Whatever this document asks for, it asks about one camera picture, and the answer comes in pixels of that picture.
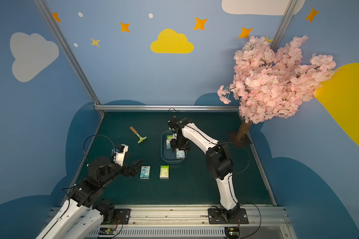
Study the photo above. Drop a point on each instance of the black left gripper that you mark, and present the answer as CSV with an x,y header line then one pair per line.
x,y
130,170

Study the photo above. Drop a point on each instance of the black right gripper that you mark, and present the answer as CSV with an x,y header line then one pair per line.
x,y
180,144

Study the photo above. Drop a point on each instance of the blue star tissue pack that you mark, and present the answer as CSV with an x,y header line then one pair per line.
x,y
180,154

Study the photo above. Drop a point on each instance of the teal red patterned tissue pack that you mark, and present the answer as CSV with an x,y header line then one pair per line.
x,y
145,172

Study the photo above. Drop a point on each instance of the green white tissue pack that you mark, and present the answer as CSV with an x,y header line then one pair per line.
x,y
164,172

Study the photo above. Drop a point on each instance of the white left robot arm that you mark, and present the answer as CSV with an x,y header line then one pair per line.
x,y
84,210

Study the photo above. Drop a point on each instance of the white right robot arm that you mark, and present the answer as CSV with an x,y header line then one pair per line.
x,y
218,160

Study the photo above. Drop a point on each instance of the blue plastic storage box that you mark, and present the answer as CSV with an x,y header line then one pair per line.
x,y
169,154

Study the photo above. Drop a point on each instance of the blue white tissue pack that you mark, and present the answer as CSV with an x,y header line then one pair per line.
x,y
168,144

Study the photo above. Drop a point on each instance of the left green circuit board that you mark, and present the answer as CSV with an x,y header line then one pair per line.
x,y
107,232

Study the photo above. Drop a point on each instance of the green circuit board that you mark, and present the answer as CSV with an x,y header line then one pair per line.
x,y
231,233
107,232

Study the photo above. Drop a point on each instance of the right green circuit board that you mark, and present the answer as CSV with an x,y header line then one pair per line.
x,y
231,233

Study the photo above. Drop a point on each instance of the pink artificial blossom tree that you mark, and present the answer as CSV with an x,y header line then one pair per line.
x,y
270,83

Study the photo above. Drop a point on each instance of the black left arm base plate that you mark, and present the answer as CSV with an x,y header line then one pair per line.
x,y
119,214

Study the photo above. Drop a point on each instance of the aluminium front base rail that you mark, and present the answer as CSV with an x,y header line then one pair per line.
x,y
191,221

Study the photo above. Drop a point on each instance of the left floor frame rail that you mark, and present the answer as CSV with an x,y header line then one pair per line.
x,y
83,125

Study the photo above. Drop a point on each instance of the floor frame rail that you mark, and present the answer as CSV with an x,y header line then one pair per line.
x,y
262,171
83,125

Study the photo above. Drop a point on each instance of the aluminium back frame rail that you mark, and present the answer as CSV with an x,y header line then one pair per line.
x,y
162,108

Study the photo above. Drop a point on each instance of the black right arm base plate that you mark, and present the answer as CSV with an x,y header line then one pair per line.
x,y
219,216

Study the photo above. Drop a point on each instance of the right floor frame rail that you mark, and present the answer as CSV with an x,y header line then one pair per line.
x,y
262,171

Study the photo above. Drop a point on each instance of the aluminium right corner post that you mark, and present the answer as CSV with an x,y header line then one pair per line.
x,y
284,23

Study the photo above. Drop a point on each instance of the aluminium corner post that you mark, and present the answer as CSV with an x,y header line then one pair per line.
x,y
284,23
47,14

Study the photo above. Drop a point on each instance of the aluminium left corner post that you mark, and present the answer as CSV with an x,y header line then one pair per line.
x,y
47,14

